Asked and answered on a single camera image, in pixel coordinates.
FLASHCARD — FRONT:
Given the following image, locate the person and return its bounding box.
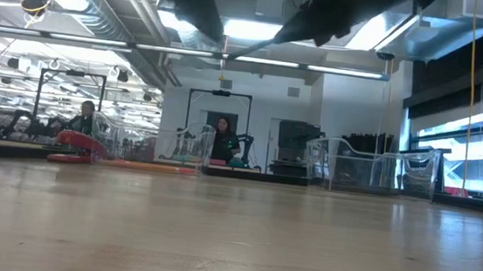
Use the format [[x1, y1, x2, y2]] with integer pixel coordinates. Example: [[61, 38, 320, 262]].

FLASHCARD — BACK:
[[209, 114, 245, 166], [66, 98, 97, 137]]

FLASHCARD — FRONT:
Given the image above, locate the clear plastic bin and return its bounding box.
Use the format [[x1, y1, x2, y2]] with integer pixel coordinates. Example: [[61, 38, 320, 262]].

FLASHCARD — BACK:
[[300, 134, 444, 203], [87, 110, 218, 178]]

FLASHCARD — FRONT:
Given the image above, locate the black background cabinet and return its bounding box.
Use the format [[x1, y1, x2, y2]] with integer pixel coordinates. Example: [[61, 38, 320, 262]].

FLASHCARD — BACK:
[[274, 119, 323, 179]]

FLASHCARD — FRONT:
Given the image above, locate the long ceiling light bar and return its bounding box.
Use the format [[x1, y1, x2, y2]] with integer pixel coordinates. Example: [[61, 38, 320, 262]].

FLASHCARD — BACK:
[[0, 23, 393, 83]]

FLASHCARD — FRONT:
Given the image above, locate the red stapler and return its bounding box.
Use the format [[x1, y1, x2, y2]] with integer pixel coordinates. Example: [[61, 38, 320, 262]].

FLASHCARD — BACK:
[[45, 127, 111, 169]]

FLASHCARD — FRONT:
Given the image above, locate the red object by window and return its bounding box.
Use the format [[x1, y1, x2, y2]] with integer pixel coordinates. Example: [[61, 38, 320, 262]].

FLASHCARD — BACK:
[[443, 185, 469, 198]]

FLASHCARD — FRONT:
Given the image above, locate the black gantry frame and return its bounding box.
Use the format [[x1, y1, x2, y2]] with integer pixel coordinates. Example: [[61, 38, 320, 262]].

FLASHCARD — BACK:
[[184, 87, 255, 134], [32, 66, 108, 142]]

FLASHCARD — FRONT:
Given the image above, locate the dark ceiling dome camera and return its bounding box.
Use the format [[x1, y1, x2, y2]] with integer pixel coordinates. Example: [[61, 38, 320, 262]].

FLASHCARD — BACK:
[[375, 50, 396, 63]]

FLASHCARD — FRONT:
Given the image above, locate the yellow hanging cable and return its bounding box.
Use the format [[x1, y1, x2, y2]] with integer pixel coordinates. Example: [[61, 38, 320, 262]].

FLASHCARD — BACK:
[[457, 0, 483, 194]]

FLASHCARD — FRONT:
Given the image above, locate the black round ceiling camera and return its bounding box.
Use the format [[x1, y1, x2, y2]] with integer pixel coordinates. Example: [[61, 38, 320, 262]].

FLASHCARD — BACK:
[[18, 0, 52, 17]]

